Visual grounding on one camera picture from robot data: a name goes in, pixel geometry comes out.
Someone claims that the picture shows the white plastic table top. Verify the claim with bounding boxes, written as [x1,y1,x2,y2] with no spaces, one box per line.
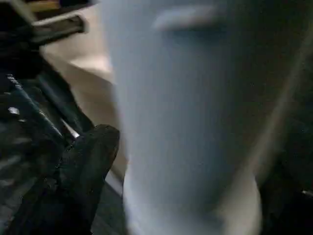
[40,0,129,197]

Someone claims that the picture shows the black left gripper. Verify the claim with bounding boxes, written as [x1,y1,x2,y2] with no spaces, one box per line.
[0,0,95,145]

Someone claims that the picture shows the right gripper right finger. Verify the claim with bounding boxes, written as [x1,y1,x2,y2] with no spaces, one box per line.
[258,156,313,235]

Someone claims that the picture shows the black mat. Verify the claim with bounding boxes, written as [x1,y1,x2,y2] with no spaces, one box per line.
[0,0,313,235]

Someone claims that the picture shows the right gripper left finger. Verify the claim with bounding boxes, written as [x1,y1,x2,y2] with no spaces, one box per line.
[11,123,121,235]

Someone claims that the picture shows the white plastic table leg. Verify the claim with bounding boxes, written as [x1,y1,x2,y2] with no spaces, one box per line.
[102,0,313,235]

